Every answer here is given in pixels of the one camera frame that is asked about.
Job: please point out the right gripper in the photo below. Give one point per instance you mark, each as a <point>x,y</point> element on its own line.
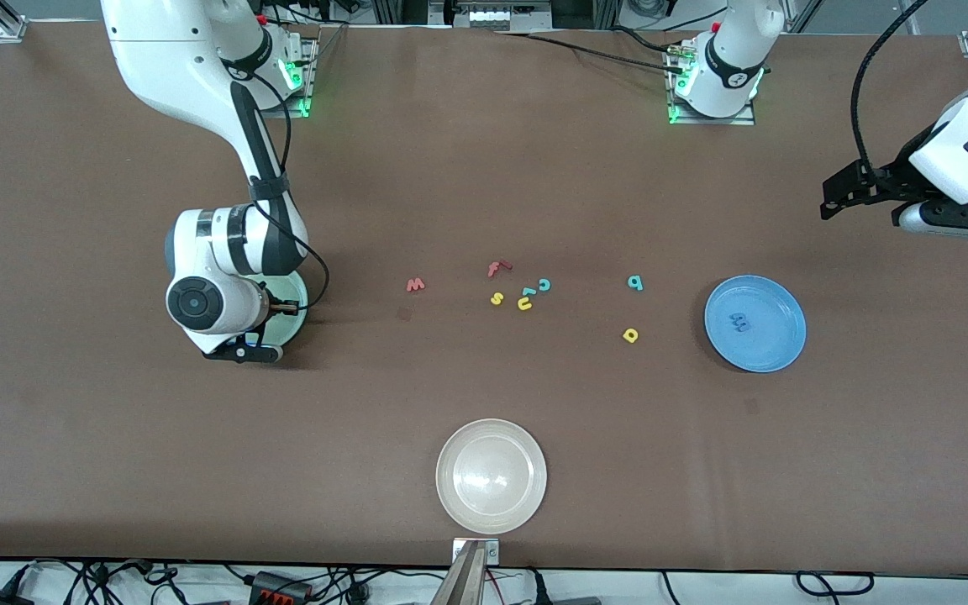
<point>267,297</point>

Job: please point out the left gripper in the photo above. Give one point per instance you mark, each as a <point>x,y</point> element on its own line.
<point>902,172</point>

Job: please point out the pink letter w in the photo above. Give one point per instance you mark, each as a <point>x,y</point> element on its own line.
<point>415,287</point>

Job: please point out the blue letter m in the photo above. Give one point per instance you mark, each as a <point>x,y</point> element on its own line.
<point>739,322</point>

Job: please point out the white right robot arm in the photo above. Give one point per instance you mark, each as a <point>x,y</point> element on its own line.
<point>165,59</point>

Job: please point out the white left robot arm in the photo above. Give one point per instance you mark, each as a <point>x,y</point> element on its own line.
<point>728,59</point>

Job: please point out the green plate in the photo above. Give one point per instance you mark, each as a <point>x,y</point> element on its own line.
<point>291,329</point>

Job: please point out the blue plate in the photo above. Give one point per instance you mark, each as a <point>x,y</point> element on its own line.
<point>765,336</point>

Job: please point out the white plate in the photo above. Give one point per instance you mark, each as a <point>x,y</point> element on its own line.
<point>491,476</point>

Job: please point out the black orange power strip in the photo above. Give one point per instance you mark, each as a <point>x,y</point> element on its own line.
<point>278,588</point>

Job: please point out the grey terminal box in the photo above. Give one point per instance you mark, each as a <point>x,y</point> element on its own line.
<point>501,15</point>

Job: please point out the black floor plug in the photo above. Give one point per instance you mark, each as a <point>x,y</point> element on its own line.
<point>537,588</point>

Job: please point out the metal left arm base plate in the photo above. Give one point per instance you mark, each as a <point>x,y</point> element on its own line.
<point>740,120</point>

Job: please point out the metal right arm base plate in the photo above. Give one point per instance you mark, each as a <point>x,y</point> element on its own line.
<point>299,112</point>

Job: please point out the aluminium camera mount post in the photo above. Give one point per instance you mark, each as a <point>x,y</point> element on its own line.
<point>463,584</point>

